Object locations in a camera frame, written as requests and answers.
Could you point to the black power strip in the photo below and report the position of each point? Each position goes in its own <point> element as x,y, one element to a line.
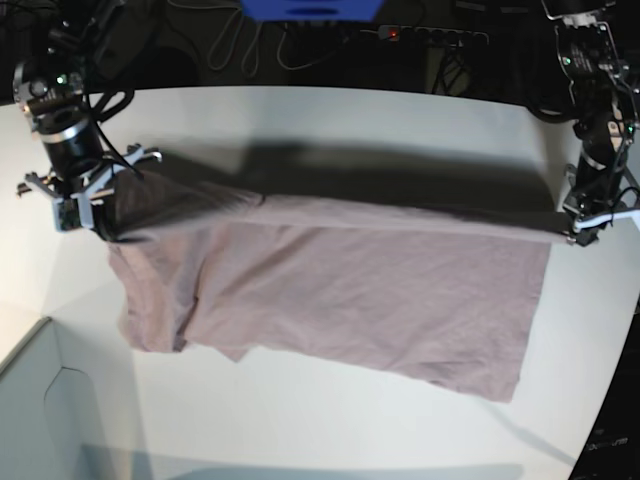
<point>433,37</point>

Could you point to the mauve t-shirt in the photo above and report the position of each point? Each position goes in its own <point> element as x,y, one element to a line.
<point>444,298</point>

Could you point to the blue box overhead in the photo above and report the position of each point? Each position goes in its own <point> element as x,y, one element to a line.
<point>311,10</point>

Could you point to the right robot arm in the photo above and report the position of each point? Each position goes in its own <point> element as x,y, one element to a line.
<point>65,103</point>

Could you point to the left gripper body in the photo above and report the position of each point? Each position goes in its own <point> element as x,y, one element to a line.
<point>587,218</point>

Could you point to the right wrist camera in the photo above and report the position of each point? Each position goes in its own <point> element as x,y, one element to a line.
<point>73,214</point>

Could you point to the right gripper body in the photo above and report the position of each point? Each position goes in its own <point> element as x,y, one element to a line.
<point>88,184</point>

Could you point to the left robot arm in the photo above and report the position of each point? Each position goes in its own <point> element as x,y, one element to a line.
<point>604,93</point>

